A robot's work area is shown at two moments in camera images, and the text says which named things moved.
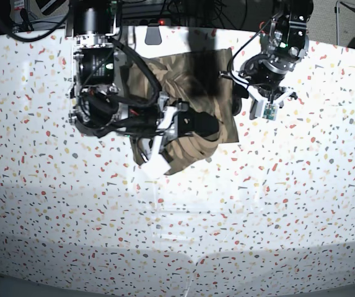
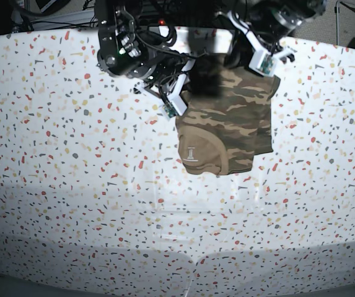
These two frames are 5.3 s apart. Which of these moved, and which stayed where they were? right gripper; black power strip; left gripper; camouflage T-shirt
Moved: right gripper; left gripper; camouflage T-shirt
Stayed: black power strip
